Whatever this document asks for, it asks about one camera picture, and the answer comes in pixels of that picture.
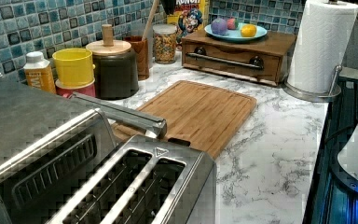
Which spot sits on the silver toaster oven body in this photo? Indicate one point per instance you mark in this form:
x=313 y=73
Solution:
x=49 y=146

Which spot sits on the bamboo cutting board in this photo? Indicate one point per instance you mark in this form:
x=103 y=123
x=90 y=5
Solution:
x=205 y=116

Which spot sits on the silver two-slot toaster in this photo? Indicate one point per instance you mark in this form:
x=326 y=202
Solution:
x=146 y=181

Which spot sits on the brown wooden utensil holder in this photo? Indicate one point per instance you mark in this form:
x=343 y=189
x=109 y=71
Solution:
x=140 y=46

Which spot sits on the dark canister with wooden lid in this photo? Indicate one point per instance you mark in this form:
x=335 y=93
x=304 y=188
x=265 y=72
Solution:
x=115 y=71

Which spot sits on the glass jar of cereal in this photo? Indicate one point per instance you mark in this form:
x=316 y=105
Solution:
x=164 y=43

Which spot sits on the pink cup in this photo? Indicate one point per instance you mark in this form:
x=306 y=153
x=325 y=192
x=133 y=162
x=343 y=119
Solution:
x=66 y=91

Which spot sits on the light blue plate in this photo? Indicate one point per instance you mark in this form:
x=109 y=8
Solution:
x=235 y=35

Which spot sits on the purple toy fruit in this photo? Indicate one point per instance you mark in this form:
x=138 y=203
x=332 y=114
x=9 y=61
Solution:
x=219 y=26

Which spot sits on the yellow cereal box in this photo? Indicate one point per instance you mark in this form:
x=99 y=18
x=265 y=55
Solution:
x=188 y=17

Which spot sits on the wooden drawer box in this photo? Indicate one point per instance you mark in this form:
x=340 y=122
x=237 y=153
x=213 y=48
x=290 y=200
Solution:
x=263 y=60

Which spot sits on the red toy fruit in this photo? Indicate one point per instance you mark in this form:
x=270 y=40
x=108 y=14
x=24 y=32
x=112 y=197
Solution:
x=232 y=24

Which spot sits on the yellow toy lemon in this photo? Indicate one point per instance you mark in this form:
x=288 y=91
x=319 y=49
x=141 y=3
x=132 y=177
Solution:
x=248 y=30

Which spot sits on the yellow cup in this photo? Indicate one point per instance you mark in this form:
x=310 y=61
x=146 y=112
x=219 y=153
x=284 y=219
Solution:
x=74 y=66

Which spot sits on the orange bottle with white cap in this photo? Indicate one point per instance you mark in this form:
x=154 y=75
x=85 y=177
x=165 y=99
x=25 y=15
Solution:
x=38 y=72

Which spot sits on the metal paper towel holder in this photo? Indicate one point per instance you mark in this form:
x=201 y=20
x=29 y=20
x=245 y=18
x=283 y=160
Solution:
x=325 y=97

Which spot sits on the white paper towel roll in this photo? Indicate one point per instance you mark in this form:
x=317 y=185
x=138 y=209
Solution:
x=322 y=39

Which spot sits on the wooden spoon handle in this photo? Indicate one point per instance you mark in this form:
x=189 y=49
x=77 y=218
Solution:
x=150 y=18

